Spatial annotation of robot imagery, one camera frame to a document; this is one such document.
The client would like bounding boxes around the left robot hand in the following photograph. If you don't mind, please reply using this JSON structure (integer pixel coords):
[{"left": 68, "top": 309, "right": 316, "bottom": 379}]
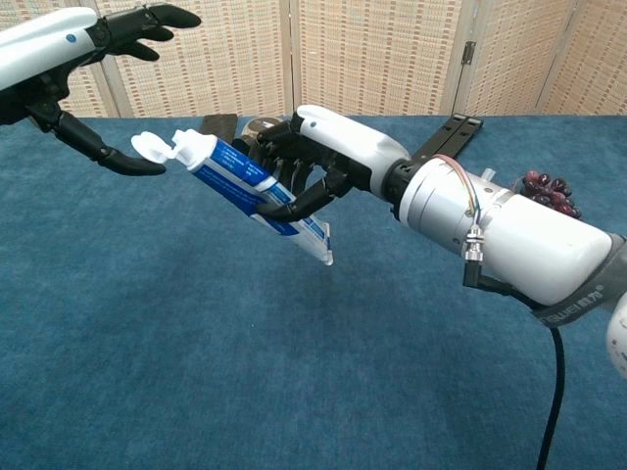
[{"left": 0, "top": 3, "right": 203, "bottom": 176}]

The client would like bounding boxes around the woven folding screen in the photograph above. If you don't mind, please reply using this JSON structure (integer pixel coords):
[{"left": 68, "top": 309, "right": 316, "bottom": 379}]
[{"left": 0, "top": 0, "right": 627, "bottom": 118}]

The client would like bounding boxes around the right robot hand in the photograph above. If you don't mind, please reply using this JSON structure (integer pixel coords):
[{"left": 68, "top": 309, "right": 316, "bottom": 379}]
[{"left": 254, "top": 104, "right": 411, "bottom": 222}]

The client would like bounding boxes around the blue table cloth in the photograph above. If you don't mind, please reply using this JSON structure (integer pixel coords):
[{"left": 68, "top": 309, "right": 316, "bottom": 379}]
[{"left": 0, "top": 115, "right": 627, "bottom": 470}]

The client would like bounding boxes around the round glass jar black lid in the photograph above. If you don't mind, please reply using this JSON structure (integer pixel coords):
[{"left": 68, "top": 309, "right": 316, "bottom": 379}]
[{"left": 230, "top": 116, "right": 295, "bottom": 163}]

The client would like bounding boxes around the white blue toothpaste tube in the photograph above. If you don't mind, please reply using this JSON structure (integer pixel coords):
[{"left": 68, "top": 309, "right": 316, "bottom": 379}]
[{"left": 130, "top": 128, "right": 335, "bottom": 267}]

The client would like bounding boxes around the black folding laptop stand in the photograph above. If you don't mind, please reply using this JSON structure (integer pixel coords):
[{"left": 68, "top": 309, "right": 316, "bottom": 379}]
[{"left": 410, "top": 113, "right": 486, "bottom": 163}]

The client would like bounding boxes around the black smartphone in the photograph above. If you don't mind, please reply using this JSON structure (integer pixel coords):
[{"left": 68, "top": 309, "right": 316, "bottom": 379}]
[{"left": 200, "top": 114, "right": 240, "bottom": 136}]

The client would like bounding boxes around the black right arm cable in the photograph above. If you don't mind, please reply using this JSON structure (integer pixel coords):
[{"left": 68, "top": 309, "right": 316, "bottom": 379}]
[{"left": 462, "top": 254, "right": 567, "bottom": 470}]

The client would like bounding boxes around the dark red grape bunch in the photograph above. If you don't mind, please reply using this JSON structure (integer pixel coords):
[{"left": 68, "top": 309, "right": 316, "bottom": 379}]
[{"left": 513, "top": 169, "right": 583, "bottom": 220}]

